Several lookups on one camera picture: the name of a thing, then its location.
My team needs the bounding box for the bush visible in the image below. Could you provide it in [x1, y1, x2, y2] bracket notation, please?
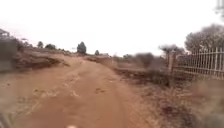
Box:
[134, 52, 156, 69]

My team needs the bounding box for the tall dark tree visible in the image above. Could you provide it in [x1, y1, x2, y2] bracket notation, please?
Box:
[76, 41, 88, 56]

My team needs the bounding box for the red dirt road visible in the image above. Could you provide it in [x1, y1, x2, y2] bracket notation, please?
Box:
[0, 54, 158, 128]

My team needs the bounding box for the pale metal fence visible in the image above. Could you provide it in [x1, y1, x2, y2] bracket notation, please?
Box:
[165, 47, 224, 82]

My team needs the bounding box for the dry scrub verge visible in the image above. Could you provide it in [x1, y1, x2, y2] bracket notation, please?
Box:
[84, 54, 224, 128]

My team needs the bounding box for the earth bank with scrub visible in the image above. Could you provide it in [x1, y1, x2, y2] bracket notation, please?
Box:
[0, 46, 73, 75]

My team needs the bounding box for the large bare-crowned tree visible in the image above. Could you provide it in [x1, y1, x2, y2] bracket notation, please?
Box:
[184, 23, 224, 54]

